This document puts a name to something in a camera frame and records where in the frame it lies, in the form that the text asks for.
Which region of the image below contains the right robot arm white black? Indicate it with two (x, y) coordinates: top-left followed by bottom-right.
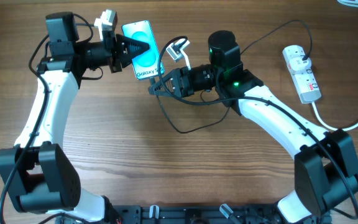
(149, 30), (358, 223)

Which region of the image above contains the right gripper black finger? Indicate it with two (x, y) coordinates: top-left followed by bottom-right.
(148, 83), (174, 96)
(154, 70), (176, 87)

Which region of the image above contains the blue screen smartphone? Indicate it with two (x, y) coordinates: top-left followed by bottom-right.
(121, 19), (165, 81)

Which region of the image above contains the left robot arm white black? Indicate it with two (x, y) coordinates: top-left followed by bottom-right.
(0, 9), (150, 223)

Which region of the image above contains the white power strip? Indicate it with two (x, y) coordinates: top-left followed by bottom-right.
(282, 45), (322, 104)

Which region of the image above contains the white charger plug adapter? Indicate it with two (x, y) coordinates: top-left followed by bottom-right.
(287, 57), (311, 74)

